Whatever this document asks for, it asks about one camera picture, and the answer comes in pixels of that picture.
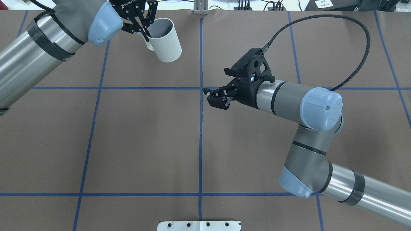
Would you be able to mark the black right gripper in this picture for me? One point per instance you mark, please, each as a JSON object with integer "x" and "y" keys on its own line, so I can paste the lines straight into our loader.
{"x": 246, "y": 95}

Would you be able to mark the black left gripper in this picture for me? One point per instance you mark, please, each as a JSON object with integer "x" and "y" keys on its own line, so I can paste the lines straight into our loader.
{"x": 119, "y": 6}

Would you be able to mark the white ribbed cup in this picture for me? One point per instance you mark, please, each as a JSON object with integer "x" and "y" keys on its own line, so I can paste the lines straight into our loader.
{"x": 163, "y": 40}

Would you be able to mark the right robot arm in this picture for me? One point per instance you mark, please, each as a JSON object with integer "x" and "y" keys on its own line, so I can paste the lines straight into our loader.
{"x": 318, "y": 112}

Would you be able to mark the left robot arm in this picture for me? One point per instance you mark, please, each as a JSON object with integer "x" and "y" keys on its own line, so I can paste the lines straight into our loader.
{"x": 54, "y": 36}

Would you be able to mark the orange black usb hub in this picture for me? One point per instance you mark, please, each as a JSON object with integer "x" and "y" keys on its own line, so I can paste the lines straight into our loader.
{"x": 274, "y": 5}
{"x": 243, "y": 5}

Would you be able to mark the black label box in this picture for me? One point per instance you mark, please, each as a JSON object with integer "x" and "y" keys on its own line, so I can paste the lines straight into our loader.
{"x": 352, "y": 5}

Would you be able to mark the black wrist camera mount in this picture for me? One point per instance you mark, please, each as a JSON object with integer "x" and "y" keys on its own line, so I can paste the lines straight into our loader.
{"x": 252, "y": 66}

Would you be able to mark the aluminium frame post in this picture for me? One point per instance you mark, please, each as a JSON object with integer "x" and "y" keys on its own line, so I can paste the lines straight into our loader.
{"x": 200, "y": 7}

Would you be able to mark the white camera stand base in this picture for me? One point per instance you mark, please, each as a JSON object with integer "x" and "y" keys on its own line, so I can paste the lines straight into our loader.
{"x": 223, "y": 225}

